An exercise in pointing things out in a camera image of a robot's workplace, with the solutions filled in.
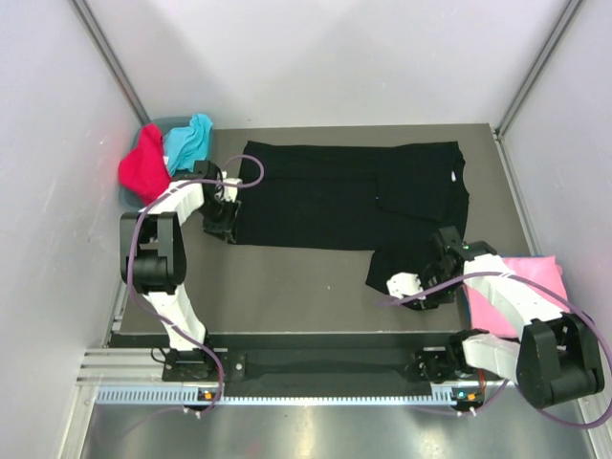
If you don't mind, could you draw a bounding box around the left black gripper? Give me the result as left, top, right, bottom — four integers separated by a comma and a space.
196, 195, 241, 242

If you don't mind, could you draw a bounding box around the black t shirt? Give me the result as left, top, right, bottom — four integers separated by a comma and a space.
234, 141, 470, 293

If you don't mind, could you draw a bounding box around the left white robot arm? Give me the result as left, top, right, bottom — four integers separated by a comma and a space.
120, 161, 243, 383

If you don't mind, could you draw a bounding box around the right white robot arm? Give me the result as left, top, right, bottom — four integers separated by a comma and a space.
387, 227, 604, 408

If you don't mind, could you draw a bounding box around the folded pink t shirt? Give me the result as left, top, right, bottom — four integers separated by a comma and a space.
463, 254, 569, 339

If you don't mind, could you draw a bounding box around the teal t shirt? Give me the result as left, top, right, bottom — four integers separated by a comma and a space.
164, 114, 213, 176

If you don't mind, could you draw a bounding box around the red t shirt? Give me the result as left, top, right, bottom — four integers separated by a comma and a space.
118, 123, 171, 205

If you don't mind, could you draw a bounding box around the blue laundry basket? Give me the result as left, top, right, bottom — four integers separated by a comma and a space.
118, 116, 191, 211

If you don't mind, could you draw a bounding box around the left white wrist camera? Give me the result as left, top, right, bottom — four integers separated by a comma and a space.
220, 178, 243, 203

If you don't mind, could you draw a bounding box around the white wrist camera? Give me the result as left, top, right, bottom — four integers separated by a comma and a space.
386, 273, 424, 299
220, 178, 243, 203

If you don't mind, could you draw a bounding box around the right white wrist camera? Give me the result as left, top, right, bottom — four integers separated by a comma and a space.
386, 273, 424, 299

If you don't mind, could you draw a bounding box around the slotted grey cable duct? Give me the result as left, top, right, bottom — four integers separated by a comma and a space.
95, 385, 483, 407

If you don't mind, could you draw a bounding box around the aluminium front rail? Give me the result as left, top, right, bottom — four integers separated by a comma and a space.
76, 346, 599, 388

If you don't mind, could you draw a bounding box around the left aluminium frame post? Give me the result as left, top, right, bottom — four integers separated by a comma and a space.
68, 0, 150, 125

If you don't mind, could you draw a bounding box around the aluminium frame post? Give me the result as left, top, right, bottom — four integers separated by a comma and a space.
492, 0, 584, 141
68, 0, 150, 125

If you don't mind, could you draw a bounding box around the right aluminium frame post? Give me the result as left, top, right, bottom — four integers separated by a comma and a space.
492, 0, 584, 141

